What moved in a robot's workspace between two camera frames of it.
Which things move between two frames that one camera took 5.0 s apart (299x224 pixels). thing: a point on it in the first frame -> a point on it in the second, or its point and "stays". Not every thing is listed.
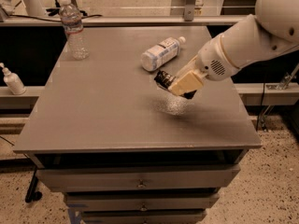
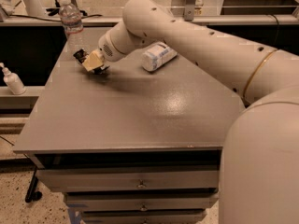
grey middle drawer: x=102 y=202 stays
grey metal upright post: x=190 y=3 stays
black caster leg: x=32 y=194 stays
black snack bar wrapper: x=165 y=80 -> x=92 y=62
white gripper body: x=212 y=61 -> x=106 y=51
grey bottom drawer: x=142 y=217 stays
